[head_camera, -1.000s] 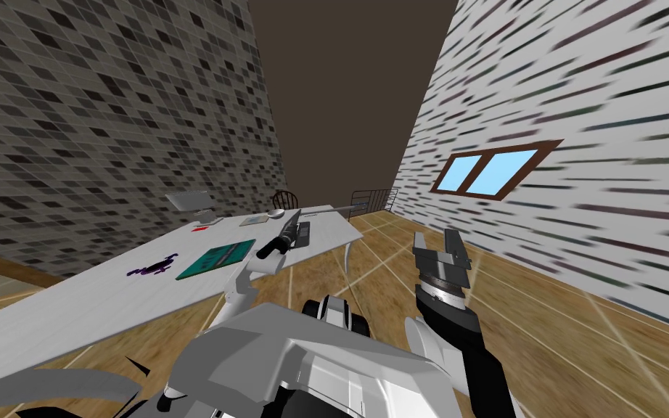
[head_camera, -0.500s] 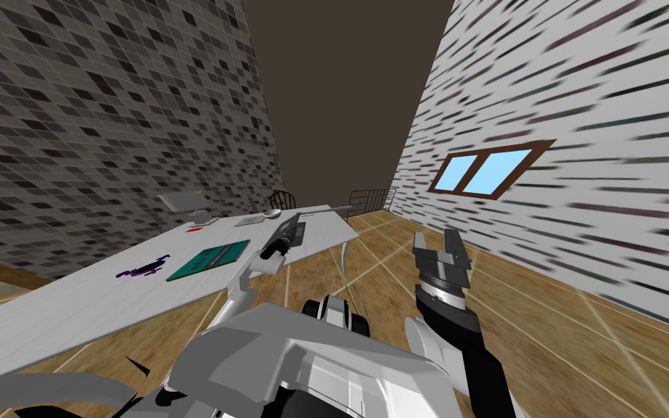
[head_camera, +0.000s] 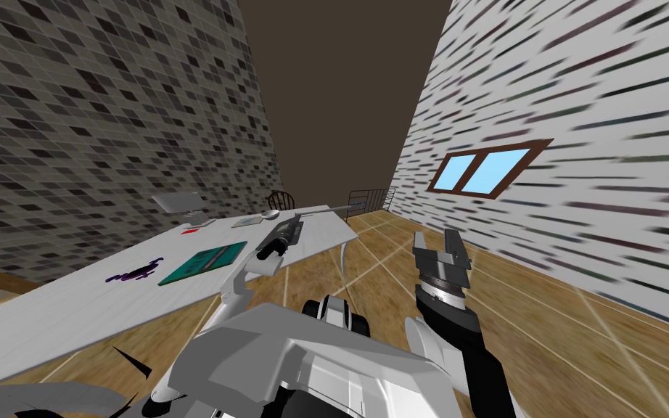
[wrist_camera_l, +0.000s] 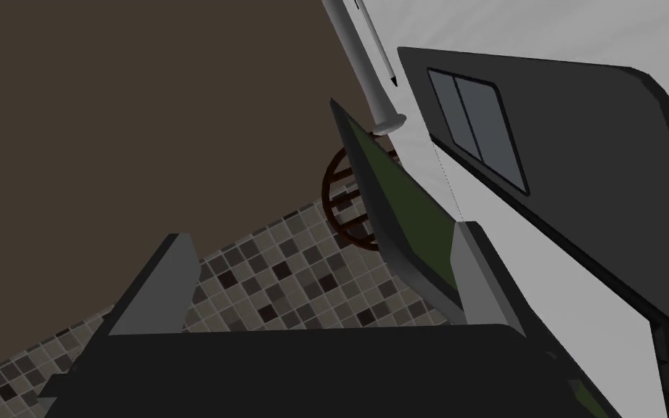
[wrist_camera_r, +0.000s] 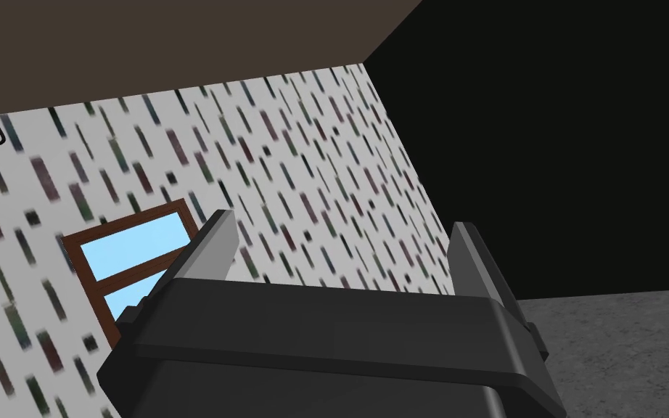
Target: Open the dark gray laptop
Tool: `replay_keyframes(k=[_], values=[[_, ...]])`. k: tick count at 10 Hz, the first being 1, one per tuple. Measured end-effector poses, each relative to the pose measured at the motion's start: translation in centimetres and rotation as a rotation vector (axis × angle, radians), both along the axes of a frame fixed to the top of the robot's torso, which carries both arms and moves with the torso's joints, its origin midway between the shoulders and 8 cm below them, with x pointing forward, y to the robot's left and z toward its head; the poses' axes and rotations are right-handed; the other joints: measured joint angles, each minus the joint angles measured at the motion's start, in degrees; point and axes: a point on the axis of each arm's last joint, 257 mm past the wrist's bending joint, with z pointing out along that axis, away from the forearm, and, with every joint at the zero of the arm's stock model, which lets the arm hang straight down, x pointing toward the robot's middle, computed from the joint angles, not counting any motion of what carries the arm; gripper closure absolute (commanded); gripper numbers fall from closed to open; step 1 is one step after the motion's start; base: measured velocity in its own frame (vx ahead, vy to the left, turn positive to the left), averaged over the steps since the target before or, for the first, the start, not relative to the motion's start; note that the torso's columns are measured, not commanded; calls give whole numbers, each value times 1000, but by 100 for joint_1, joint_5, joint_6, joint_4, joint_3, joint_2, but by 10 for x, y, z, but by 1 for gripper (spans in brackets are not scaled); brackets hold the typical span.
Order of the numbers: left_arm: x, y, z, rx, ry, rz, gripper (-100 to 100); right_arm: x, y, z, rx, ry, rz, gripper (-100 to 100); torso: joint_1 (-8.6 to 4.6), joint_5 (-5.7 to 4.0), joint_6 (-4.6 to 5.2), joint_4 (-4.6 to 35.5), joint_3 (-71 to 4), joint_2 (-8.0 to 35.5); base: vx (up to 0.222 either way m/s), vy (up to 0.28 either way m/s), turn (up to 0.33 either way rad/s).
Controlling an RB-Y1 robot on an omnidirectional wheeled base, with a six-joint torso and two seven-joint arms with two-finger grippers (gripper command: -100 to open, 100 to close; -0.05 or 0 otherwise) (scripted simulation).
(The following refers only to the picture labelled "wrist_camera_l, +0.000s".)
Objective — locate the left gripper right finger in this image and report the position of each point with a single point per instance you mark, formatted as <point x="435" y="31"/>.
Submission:
<point x="478" y="290"/>

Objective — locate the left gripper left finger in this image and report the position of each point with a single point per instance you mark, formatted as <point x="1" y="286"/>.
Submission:
<point x="157" y="296"/>

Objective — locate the black panel with window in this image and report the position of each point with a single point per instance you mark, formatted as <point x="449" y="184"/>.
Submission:
<point x="590" y="174"/>

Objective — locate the green panel with grey frame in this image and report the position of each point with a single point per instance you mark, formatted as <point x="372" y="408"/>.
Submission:
<point x="404" y="203"/>

